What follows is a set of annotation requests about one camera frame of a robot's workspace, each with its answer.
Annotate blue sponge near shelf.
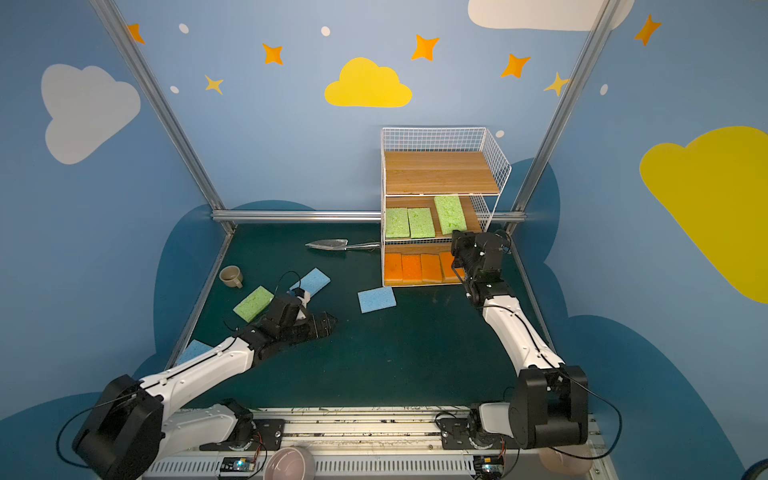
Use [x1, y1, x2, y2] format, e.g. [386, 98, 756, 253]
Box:
[358, 286, 397, 314]

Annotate green circuit board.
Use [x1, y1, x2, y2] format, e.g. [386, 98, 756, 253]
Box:
[472, 456, 505, 480]
[217, 456, 256, 479]

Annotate pink plastic cup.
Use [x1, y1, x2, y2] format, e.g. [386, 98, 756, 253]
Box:
[538, 444, 593, 476]

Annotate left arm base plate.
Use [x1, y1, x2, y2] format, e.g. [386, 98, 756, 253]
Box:
[199, 419, 286, 451]

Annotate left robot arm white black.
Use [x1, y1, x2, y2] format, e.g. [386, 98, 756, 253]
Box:
[71, 288, 337, 479]

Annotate left green circuit board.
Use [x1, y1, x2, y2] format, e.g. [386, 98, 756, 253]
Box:
[217, 456, 256, 479]

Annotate right green circuit board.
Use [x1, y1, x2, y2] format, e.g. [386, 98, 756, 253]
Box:
[472, 456, 505, 480]

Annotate blue sponge left centre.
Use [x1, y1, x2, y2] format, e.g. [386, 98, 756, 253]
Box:
[290, 268, 331, 297]

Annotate blue sponge at left edge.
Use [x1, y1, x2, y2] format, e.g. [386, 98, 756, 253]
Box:
[175, 340, 212, 366]

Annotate green sponge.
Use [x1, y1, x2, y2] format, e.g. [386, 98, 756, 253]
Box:
[233, 286, 274, 322]
[407, 208, 436, 239]
[385, 208, 410, 239]
[434, 195, 467, 235]

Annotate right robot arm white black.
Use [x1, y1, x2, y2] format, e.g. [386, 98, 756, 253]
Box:
[451, 231, 618, 461]

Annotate pink bowl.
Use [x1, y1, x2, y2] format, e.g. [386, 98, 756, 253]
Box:
[263, 447, 316, 480]

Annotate beige ceramic mug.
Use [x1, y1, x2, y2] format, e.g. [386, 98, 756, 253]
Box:
[218, 265, 243, 289]

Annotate white wire wooden shelf rack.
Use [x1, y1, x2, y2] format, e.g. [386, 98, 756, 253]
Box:
[380, 126, 512, 287]

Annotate silver metal scoop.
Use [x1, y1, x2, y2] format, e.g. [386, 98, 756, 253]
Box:
[305, 239, 381, 252]

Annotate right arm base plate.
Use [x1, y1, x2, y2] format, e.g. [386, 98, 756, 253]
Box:
[435, 415, 518, 450]

